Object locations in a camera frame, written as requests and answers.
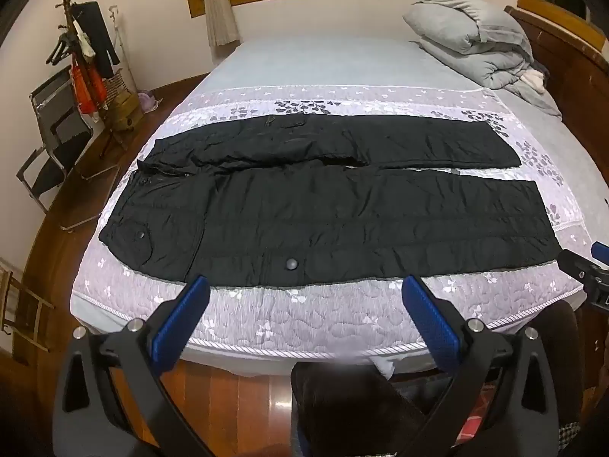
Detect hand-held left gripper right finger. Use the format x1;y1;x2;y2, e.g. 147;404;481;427
402;275;579;457

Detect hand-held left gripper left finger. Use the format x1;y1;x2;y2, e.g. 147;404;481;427
51;275;215;457

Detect black pants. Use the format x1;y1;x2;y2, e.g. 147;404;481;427
97;114;562;289

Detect floral quilted bedspread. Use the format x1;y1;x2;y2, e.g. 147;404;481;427
70;85;595;359

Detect person's dark clothed legs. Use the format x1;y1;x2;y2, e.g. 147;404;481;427
290;302;588;457

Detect wooden slatted stool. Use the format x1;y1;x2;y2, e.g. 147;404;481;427
0;257;55;353

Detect wooden headboard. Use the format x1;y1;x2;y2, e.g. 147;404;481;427
504;6;609;163

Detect small white cloth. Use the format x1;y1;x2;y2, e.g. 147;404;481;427
520;70;548;94

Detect red bag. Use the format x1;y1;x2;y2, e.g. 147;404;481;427
70;62;108;115

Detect grey folded duvet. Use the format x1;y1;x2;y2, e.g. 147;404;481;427
403;0;562;117

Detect bed with grey sheet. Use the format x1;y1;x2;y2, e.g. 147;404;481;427
69;38;609;378

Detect black hanging garment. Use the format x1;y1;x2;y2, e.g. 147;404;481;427
76;1;121;78

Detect black clothes hanger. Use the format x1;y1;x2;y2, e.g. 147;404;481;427
46;33;73;64

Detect beige curtain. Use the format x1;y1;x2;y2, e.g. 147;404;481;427
199;0;241;48

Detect wooden coat rack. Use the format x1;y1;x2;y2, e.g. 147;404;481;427
45;0;139;158

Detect black metal frame chair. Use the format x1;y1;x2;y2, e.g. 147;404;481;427
16;64;122;234

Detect white wire stand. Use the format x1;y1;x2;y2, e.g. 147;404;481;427
108;6;139;101

